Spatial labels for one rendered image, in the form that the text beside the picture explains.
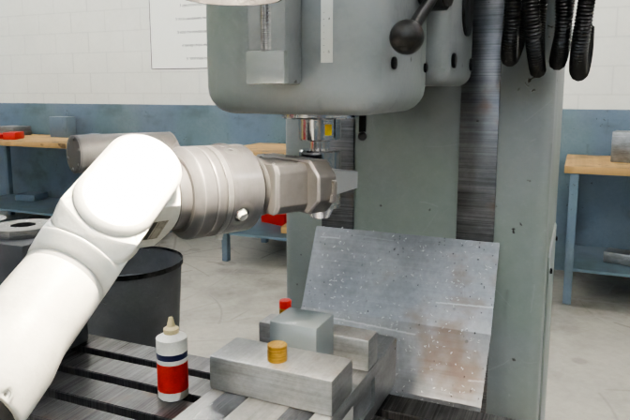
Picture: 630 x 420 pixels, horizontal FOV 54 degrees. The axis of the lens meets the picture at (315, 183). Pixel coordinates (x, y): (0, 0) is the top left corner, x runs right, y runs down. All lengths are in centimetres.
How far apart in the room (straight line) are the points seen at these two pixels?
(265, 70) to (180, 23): 539
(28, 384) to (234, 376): 31
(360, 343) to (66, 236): 40
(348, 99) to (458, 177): 47
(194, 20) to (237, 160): 530
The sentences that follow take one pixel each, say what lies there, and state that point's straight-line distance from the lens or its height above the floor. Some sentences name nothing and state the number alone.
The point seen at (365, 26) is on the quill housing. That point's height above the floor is 139.
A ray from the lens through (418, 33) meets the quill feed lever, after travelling 54.
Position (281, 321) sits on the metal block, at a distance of 73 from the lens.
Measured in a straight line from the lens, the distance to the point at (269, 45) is 57.
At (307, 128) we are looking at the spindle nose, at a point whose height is 129.
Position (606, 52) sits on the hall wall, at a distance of 484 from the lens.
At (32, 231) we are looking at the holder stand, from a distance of 100.
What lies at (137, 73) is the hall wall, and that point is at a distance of 623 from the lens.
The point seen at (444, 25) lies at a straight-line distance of 76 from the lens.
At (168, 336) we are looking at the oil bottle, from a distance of 84.
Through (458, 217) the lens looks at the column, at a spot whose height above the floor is 113.
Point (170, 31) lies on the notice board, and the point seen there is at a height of 187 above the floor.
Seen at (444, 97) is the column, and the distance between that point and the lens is 102.
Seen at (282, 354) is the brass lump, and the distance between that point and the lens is 69.
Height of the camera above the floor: 133
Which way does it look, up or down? 9 degrees down
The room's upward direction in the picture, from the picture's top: straight up
